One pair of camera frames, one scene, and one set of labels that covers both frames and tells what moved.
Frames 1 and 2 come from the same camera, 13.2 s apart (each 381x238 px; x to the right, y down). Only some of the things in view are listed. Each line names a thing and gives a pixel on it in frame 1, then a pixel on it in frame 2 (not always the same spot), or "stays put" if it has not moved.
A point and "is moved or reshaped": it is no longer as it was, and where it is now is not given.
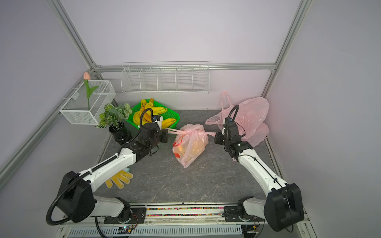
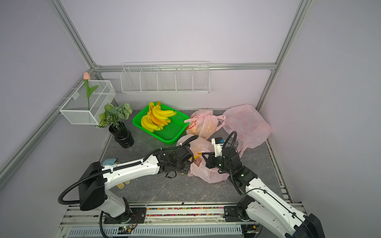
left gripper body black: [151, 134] → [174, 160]
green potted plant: [114, 115] stays put
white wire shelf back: [179, 77] stays put
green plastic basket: [170, 113] → [168, 134]
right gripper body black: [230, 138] → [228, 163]
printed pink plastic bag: [190, 144] → [203, 122]
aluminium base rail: [179, 221] stays put
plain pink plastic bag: [251, 114] is moved or reshaped
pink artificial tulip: [87, 77] stays put
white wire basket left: [88, 102] stays put
